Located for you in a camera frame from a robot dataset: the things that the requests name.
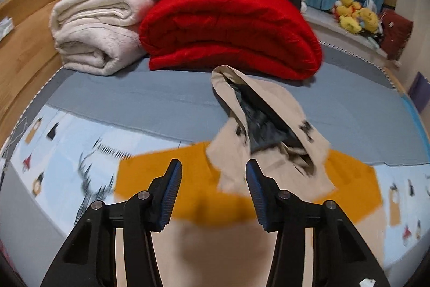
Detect beige and orange hooded jacket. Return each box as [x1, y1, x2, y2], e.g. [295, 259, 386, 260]
[114, 66, 386, 286]

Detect grey printed bed sheet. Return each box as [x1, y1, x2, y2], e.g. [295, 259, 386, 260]
[1, 44, 429, 286]

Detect purple bin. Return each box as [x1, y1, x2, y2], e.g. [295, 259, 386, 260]
[408, 72, 430, 113]

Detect red folded blanket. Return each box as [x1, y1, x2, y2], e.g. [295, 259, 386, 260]
[138, 0, 323, 81]

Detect cream folded fleece blanket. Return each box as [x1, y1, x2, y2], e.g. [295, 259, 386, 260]
[49, 0, 158, 76]

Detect yellow plush toys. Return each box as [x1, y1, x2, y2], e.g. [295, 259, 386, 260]
[332, 0, 383, 36]

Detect dark red cushion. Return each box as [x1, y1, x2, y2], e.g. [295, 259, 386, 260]
[380, 9, 413, 61]

